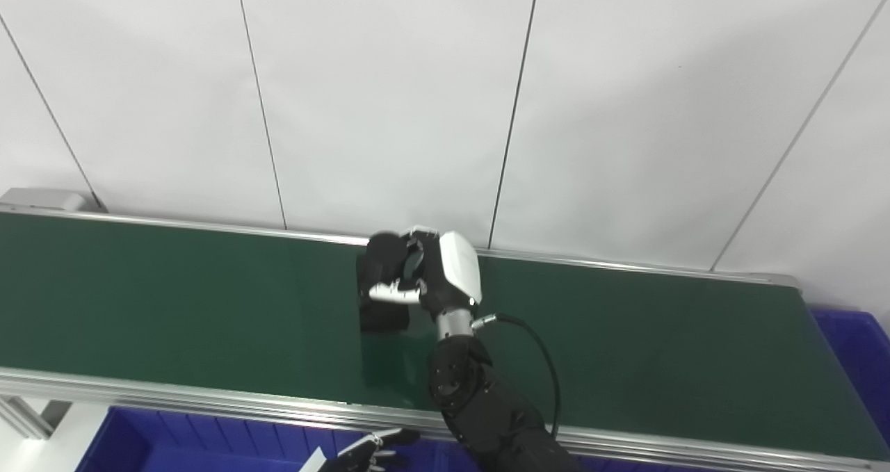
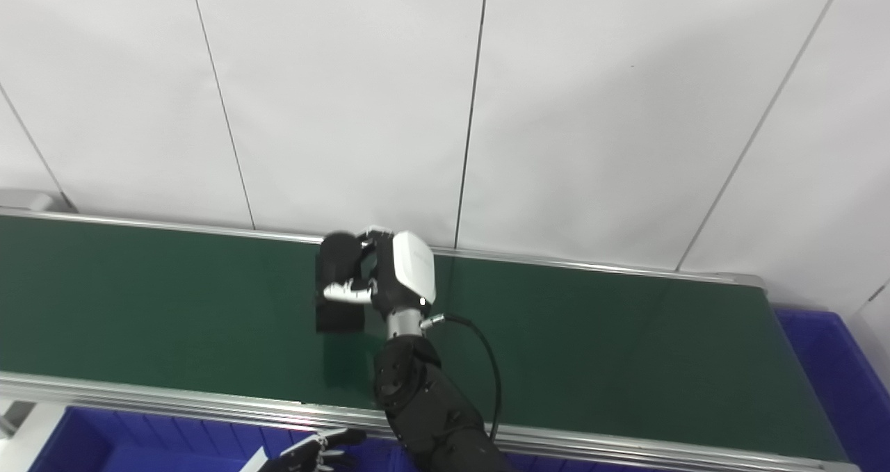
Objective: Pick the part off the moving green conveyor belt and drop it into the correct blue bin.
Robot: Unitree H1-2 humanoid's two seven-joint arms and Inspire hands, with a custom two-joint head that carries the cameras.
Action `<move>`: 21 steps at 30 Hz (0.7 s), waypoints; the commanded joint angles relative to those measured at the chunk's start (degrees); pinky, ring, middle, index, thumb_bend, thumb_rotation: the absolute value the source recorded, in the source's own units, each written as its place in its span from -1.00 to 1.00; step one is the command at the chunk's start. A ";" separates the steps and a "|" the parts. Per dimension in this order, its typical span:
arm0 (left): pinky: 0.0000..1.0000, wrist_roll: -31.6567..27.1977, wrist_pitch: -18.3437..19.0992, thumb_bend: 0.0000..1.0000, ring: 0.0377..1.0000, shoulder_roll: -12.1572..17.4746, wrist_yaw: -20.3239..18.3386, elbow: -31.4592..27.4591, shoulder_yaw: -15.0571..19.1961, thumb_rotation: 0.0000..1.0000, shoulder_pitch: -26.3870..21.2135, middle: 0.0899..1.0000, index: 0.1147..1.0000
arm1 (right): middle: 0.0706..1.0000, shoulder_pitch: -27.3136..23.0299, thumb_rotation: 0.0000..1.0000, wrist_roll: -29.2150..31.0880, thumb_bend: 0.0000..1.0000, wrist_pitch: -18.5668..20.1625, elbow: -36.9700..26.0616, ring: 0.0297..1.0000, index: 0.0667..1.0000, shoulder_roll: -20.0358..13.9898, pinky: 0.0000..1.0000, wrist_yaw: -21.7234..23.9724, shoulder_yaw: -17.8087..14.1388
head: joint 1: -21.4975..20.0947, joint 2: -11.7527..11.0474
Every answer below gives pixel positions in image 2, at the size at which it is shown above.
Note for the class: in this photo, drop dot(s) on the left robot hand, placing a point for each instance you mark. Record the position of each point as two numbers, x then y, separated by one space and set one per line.
306 454

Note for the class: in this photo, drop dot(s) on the blue plastic bin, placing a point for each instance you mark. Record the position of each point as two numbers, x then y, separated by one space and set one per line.
139 441
845 381

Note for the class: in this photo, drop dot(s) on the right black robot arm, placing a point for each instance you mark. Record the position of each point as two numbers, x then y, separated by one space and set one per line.
424 402

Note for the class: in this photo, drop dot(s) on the green conveyor belt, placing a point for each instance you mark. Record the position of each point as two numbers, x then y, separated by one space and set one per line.
174 305

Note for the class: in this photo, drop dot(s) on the aluminium conveyor leg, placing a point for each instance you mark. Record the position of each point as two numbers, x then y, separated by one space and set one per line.
15 416

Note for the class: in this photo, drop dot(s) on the black cylinder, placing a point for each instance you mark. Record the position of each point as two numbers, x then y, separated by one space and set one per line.
337 260

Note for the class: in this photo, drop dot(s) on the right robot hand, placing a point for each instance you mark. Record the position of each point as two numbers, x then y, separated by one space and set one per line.
410 270

